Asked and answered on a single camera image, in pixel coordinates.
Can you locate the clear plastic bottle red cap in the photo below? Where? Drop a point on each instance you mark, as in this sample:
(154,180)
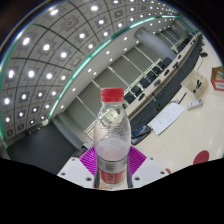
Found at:
(112,133)

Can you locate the black bag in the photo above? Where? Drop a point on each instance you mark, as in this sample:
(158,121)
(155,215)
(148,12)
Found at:
(140,133)

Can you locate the long curved conference desk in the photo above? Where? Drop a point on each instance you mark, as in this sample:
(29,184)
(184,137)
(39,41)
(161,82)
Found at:
(166,86)

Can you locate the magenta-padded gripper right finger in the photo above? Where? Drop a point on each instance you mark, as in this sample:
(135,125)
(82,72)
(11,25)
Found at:
(136,160)

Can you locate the flat round red coaster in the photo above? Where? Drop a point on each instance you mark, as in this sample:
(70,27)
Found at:
(201,157)

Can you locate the row of black office chairs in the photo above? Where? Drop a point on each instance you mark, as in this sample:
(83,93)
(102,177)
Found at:
(156,71)

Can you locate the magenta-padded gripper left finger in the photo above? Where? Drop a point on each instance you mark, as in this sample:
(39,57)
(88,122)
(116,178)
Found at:
(88,161)

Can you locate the open cardboard box red side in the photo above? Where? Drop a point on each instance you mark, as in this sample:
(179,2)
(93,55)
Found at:
(218,80)

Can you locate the round ceiling lights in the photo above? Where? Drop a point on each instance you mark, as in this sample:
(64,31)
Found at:
(31,73)

